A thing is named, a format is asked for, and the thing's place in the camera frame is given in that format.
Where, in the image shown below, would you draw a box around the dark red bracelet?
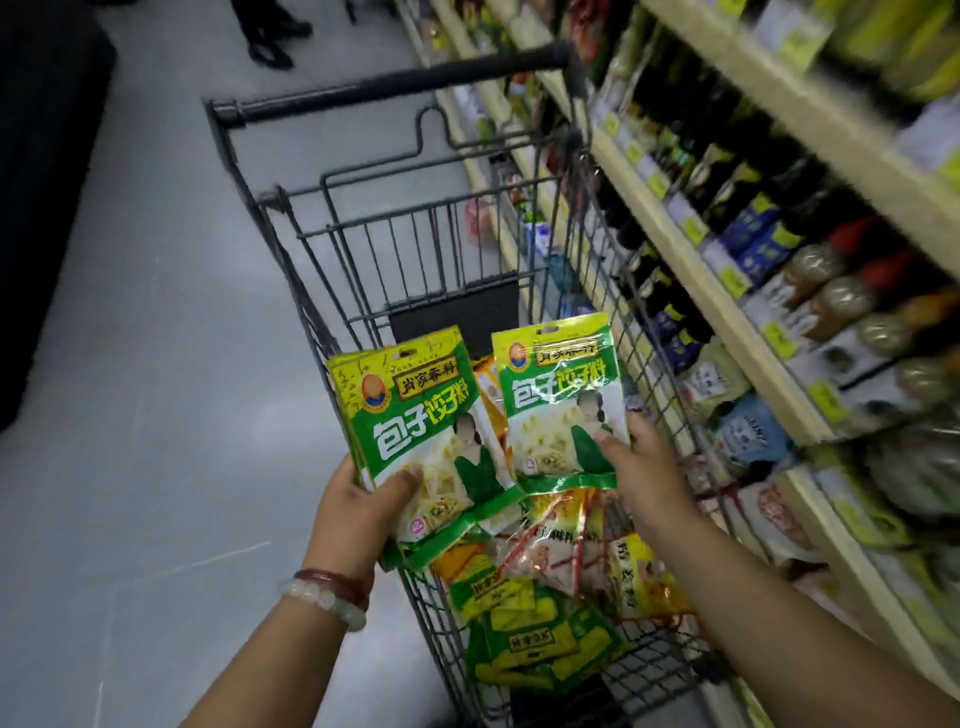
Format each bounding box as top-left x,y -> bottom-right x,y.
292,565 -> 372,609

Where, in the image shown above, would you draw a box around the row of blue packets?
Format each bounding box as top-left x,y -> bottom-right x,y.
517,195 -> 602,326

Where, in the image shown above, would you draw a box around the person's left forearm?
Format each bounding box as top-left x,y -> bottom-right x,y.
180,592 -> 371,728

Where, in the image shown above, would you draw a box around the row of small dark bottles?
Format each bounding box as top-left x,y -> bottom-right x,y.
592,165 -> 707,377

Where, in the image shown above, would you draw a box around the person's left hand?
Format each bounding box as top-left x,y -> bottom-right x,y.
300,454 -> 425,590

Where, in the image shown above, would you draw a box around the black display base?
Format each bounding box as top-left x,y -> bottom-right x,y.
0,0 -> 119,431

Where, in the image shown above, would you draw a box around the black plastic cart flap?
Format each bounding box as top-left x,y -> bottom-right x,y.
387,277 -> 524,356

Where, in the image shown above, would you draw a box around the grey wire shopping cart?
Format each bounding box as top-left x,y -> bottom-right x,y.
205,42 -> 755,728

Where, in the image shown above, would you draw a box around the pale green pouch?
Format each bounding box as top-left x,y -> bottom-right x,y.
675,342 -> 752,422

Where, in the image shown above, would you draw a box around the pile of seasoning packets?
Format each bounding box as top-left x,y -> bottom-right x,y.
435,352 -> 710,696

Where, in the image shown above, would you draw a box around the blue white pouch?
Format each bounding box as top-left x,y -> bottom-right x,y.
709,393 -> 797,479

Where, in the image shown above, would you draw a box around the row of yellow price tags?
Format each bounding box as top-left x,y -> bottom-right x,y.
592,105 -> 857,431

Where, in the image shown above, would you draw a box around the person's right hand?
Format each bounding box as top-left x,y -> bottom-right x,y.
592,412 -> 699,527

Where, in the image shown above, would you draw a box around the white bead bracelet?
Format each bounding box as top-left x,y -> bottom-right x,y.
279,577 -> 369,633

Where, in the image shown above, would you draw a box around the rows of assorted seasoning packets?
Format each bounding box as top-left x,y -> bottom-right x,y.
682,435 -> 960,695

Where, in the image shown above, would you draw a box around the wooden store shelving with goods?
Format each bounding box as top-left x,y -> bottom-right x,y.
393,0 -> 960,728

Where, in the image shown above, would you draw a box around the row of dark sauce bottles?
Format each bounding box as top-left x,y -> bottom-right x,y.
660,45 -> 872,287

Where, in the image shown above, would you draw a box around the green dumpling food packet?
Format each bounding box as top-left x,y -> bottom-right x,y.
327,325 -> 521,573
492,312 -> 632,494

